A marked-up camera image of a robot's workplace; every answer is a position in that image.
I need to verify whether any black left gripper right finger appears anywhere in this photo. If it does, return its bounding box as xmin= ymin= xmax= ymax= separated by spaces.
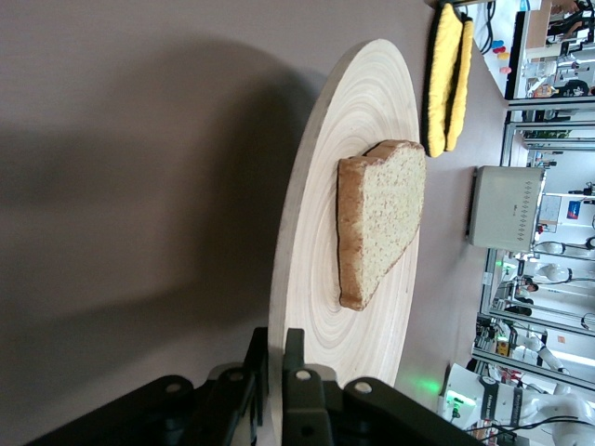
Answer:
xmin=282 ymin=328 xmax=481 ymax=446

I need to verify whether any aluminium frame enclosure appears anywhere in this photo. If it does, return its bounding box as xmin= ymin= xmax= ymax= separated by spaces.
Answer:
xmin=471 ymin=109 xmax=595 ymax=387

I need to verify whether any round light wooden plate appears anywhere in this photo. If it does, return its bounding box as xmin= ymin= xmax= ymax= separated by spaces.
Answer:
xmin=268 ymin=39 xmax=422 ymax=446

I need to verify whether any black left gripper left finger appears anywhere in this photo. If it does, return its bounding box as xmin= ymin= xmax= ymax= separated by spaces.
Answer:
xmin=27 ymin=326 xmax=271 ymax=446

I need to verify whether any silver two-slot toaster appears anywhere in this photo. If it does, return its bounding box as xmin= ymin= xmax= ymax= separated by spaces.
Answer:
xmin=466 ymin=164 xmax=547 ymax=255

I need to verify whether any toast slice with brown crust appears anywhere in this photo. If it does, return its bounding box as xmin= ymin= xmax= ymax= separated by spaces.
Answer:
xmin=337 ymin=138 xmax=428 ymax=312

